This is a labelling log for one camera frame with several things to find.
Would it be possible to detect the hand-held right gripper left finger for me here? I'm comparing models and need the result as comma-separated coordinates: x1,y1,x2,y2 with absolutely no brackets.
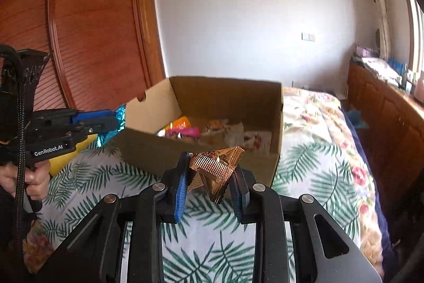
35,152,193,283

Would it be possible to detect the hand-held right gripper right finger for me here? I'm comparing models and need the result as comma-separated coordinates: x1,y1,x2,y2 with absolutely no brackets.
228,168,383,283

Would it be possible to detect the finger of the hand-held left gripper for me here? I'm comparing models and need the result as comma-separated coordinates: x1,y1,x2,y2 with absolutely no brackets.
71,109,116,125
74,117,119,138

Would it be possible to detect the blue foil snack packet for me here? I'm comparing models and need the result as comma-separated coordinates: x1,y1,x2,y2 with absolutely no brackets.
99,104,128,147

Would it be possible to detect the gold foil snack packet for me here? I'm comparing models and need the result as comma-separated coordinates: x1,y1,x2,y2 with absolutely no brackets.
187,146,246,204

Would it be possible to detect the brown cardboard box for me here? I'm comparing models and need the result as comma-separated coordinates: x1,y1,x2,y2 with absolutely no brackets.
114,76,284,188

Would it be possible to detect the pink snack packet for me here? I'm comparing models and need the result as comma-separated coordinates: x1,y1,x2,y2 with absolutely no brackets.
166,125,201,138

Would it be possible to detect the person's left hand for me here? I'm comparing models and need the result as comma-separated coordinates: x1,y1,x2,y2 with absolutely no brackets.
0,164,50,209

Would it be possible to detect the yellow plush toy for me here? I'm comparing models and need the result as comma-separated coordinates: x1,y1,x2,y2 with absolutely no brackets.
48,134,100,176

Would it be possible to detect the leaf print blanket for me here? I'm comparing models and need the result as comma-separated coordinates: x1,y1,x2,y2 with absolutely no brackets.
36,137,362,283

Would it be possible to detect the white red snack packet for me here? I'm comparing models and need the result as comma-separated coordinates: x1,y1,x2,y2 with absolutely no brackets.
243,131,273,151

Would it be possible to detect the silver grey snack packet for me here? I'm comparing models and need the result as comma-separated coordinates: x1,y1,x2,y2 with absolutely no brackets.
205,119,245,145

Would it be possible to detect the orange white snack packet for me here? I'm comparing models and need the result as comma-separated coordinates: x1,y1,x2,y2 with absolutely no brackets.
158,116,193,135

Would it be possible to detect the wooden wardrobe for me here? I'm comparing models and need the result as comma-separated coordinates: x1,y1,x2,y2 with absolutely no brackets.
0,0,167,113

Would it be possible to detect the floral leaf-print bed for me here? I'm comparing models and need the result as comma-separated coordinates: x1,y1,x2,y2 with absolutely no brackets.
23,87,385,274

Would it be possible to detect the dark blue bed sheet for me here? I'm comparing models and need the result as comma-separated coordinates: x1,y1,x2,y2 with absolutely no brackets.
341,104,400,272

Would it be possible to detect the wooden cabinet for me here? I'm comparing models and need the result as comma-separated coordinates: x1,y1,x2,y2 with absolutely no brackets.
346,59,424,239

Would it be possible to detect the stack of books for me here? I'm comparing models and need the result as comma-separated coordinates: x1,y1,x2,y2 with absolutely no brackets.
352,43,380,64

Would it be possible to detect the blue box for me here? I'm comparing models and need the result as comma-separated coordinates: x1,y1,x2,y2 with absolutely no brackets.
387,58,409,75

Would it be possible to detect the window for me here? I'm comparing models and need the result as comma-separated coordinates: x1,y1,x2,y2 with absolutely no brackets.
401,0,424,80

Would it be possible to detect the black braided cable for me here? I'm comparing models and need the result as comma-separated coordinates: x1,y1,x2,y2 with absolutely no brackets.
0,44,29,230

